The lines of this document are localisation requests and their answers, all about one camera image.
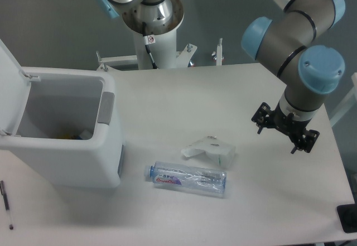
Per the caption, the black device at table edge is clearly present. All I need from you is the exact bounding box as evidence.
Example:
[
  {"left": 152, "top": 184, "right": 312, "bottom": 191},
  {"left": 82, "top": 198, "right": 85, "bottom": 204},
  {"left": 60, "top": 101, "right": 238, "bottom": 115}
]
[{"left": 336, "top": 204, "right": 356, "bottom": 233}]

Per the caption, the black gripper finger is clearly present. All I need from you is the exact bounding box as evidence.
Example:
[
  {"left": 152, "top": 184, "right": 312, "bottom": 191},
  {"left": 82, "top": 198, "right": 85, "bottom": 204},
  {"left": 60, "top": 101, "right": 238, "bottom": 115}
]
[
  {"left": 252, "top": 102, "right": 272, "bottom": 134},
  {"left": 290, "top": 129, "right": 320, "bottom": 154}
]

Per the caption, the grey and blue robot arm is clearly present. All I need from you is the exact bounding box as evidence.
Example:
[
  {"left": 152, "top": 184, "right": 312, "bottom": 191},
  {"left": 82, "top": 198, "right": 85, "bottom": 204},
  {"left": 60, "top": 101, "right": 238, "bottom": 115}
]
[{"left": 97, "top": 0, "right": 345, "bottom": 152}]

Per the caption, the white paper carton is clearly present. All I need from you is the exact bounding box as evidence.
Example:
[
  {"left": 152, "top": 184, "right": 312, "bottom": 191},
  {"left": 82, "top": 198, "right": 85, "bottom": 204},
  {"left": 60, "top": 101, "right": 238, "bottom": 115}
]
[{"left": 181, "top": 136, "right": 236, "bottom": 168}]

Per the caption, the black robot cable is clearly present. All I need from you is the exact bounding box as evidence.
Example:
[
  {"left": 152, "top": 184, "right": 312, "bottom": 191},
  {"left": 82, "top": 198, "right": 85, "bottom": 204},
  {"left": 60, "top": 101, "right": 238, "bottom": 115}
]
[{"left": 141, "top": 21, "right": 160, "bottom": 70}]

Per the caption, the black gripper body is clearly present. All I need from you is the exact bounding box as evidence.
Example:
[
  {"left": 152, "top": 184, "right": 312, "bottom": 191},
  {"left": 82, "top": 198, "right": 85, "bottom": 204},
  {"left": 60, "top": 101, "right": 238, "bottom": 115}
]
[{"left": 273, "top": 103, "right": 310, "bottom": 141}]

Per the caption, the white frame at right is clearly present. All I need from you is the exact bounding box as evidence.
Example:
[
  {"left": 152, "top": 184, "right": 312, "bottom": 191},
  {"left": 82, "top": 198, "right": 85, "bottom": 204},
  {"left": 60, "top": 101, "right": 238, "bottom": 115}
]
[{"left": 330, "top": 73, "right": 356, "bottom": 127}]

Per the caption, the trash inside the can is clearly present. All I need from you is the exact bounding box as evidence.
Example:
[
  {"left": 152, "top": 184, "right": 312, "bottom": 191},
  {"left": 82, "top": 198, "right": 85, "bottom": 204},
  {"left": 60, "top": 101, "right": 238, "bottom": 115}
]
[{"left": 56, "top": 129, "right": 93, "bottom": 140}]

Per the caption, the clear plastic water bottle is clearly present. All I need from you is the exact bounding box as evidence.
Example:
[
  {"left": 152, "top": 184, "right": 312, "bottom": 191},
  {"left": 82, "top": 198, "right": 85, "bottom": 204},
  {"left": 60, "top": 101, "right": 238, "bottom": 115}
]
[{"left": 143, "top": 161, "right": 227, "bottom": 198}]

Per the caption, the black pen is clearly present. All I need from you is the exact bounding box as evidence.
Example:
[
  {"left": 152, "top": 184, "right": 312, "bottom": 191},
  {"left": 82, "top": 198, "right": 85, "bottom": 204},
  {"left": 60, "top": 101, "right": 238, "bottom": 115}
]
[{"left": 1, "top": 180, "right": 14, "bottom": 230}]

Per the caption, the white open trash can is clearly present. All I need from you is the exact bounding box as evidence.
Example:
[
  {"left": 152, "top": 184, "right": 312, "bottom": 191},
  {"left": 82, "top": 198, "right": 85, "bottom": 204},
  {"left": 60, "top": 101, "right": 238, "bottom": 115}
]
[{"left": 1, "top": 44, "right": 124, "bottom": 188}]

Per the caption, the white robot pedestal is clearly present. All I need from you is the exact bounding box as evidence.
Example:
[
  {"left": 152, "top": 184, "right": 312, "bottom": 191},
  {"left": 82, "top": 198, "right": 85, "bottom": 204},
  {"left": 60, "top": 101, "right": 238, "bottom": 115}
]
[{"left": 97, "top": 0, "right": 197, "bottom": 71}]

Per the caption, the white table clamp bracket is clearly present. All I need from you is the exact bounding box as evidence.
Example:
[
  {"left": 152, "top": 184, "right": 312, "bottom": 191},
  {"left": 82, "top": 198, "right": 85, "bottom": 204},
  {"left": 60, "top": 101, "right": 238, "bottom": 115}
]
[{"left": 211, "top": 38, "right": 224, "bottom": 66}]

